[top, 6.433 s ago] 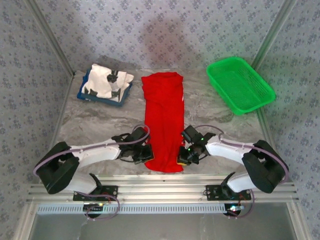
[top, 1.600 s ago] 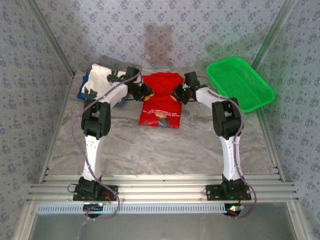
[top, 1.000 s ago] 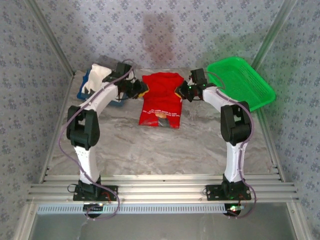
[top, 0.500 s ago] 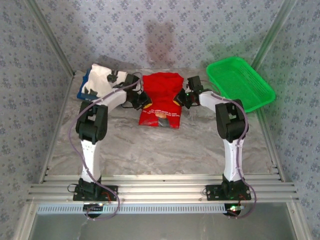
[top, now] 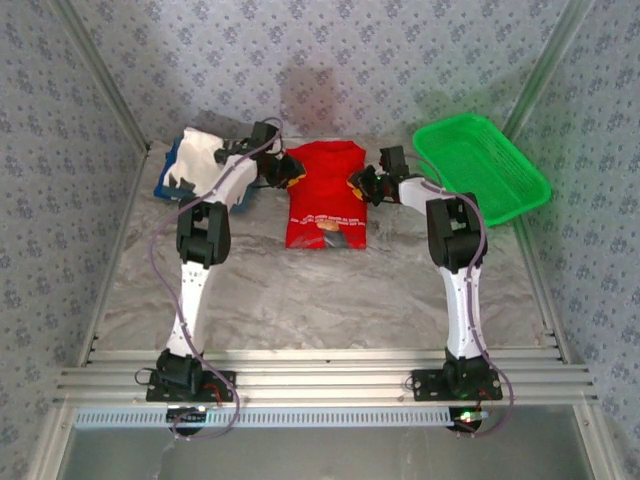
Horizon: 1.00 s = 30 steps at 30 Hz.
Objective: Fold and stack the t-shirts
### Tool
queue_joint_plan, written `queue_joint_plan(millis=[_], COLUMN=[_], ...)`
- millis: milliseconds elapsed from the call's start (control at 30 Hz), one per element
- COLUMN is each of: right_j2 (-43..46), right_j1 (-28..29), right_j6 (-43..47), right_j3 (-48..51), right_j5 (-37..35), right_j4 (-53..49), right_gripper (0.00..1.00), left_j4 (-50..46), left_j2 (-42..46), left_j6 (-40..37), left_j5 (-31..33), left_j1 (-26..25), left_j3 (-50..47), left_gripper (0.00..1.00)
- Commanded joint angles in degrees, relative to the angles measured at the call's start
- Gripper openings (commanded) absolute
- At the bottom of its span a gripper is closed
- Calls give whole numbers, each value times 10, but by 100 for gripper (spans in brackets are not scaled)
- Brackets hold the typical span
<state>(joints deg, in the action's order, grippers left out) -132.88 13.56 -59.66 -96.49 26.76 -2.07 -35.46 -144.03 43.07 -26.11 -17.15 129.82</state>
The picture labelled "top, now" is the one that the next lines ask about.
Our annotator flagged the red t-shirt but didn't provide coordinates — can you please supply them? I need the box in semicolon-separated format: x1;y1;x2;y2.
284;140;369;251

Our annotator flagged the white t-shirt with black print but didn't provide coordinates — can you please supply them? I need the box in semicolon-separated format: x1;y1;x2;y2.
164;127;261;206

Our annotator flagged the green plastic basket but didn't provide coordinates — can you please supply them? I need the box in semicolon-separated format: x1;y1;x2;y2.
412;113;553;229

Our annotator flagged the blue plastic tray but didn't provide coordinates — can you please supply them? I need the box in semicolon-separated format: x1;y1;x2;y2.
152;137;256;217

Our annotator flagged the small controller board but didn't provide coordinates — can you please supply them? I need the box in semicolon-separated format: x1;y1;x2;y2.
448;407;490;435
166;405;210;435

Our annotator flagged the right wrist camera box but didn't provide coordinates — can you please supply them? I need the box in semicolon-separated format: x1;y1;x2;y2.
378;145;410;176

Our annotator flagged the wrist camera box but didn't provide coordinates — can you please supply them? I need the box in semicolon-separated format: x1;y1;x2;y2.
378;145;410;176
249;121;282;151

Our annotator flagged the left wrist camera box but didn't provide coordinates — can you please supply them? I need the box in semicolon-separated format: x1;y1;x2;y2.
249;121;282;151

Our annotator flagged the aluminium corner post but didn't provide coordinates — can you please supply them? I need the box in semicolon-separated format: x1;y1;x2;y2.
52;0;154;154
501;0;597;137

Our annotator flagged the aluminium rail frame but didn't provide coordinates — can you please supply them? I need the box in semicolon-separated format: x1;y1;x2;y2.
52;348;599;407

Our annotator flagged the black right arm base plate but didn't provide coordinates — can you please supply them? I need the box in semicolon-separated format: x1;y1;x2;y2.
410;369;504;402

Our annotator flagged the grey slotted cable duct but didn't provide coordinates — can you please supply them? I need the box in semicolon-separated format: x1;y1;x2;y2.
73;405;454;430

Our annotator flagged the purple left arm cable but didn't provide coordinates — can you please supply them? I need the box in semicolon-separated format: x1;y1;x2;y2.
149;117;285;442

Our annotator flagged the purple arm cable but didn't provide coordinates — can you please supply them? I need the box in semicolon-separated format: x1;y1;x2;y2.
149;117;285;442
407;157;516;441

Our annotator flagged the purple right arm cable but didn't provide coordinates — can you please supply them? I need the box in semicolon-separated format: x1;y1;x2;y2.
407;157;516;441

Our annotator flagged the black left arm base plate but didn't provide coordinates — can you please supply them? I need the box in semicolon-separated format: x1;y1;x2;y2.
146;370;237;404

